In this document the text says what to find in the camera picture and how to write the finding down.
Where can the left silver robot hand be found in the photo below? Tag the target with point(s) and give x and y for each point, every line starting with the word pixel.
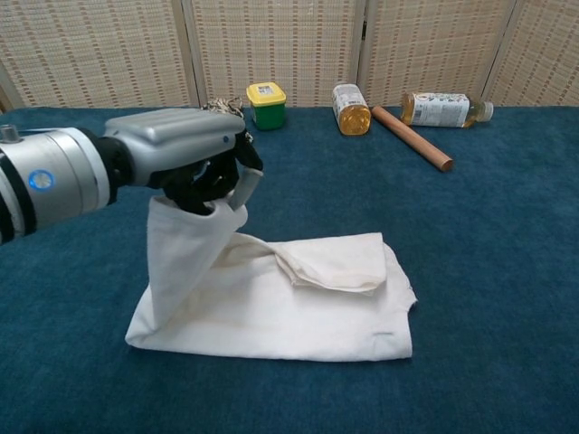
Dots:
pixel 181 135

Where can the white T-shirt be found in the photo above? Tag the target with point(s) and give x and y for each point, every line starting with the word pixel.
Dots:
pixel 271 316

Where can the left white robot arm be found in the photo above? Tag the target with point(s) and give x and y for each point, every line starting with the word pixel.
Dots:
pixel 59 181

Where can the green container with yellow lid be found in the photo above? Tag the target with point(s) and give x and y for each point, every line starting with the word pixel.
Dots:
pixel 268 108

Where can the bamboo screen panel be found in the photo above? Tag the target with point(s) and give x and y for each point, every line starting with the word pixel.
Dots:
pixel 543 50
pixel 434 45
pixel 276 50
pixel 99 54

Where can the tea bottle with white label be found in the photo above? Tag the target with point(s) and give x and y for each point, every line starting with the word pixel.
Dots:
pixel 353 113

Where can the brown wooden rod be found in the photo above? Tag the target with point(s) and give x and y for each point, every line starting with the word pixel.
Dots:
pixel 409 135

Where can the tea bottle with floral label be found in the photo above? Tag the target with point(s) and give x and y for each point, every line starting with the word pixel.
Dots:
pixel 439 110

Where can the blue table cover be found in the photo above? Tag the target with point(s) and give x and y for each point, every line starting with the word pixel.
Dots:
pixel 452 248

